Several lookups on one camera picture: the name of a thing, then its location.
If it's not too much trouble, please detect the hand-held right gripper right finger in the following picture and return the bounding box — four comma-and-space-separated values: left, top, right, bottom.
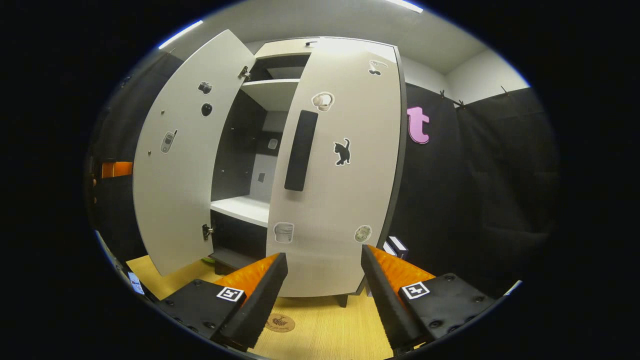
361, 244, 496, 353

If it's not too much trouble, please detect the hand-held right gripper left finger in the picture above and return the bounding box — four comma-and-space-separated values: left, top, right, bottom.
155, 252, 289, 351

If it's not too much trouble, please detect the white cabinet door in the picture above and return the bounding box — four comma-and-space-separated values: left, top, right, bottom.
132, 29, 257, 277
265, 37, 403, 298

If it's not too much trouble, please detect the round cork coaster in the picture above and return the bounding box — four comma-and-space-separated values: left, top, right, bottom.
265, 313, 296, 333

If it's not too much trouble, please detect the dark navy book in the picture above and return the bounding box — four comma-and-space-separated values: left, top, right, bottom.
388, 235, 410, 261

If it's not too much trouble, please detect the white cabinet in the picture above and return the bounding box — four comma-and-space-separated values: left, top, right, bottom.
210, 36, 408, 308

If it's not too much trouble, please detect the white blue card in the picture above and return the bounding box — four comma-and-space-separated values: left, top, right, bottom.
127, 271, 146, 296

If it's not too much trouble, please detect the black backdrop cloth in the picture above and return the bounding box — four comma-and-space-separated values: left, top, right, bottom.
85, 50, 561, 301

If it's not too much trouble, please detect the long ceiling light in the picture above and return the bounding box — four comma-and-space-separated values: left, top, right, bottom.
158, 20, 204, 50
384, 0, 424, 14

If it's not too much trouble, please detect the black door handle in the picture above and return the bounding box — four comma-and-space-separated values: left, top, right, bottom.
284, 110, 319, 192

